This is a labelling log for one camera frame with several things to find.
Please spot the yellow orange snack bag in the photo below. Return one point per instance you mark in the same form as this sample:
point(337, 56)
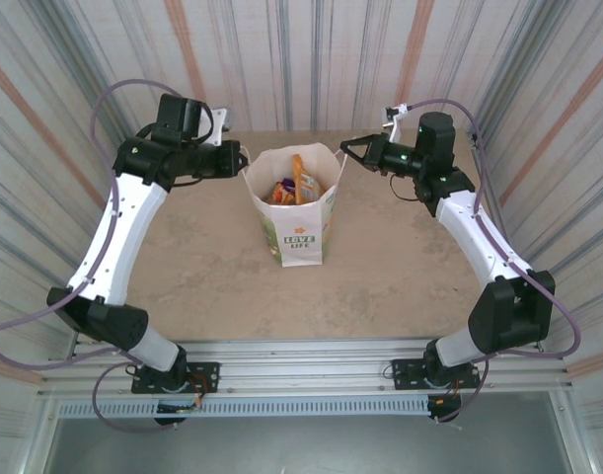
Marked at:
point(280, 196)

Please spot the purple snack bag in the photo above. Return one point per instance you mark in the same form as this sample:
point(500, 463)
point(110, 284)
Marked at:
point(288, 184)

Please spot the yellow-orange snack packet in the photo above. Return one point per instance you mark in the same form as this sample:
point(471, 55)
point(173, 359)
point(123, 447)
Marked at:
point(303, 173)

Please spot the white printed paper bag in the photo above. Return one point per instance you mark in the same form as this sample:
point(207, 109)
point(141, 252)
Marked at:
point(301, 232)

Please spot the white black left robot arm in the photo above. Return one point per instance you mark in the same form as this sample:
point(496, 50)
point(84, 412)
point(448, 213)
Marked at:
point(118, 237)

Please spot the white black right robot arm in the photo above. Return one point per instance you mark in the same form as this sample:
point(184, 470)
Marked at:
point(478, 247)

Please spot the aluminium front beam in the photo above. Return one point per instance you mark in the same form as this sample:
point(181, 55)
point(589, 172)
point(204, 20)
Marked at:
point(301, 365)

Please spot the small green circuit board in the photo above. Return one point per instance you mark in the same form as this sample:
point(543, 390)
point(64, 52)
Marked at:
point(177, 408)

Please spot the grey metal panel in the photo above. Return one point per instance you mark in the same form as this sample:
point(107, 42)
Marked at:
point(301, 444)

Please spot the aluminium side rail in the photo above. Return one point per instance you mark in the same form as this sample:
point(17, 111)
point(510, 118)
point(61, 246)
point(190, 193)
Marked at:
point(75, 345)
point(493, 197)

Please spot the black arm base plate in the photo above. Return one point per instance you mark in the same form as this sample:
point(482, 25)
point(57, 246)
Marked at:
point(207, 377)
point(404, 375)

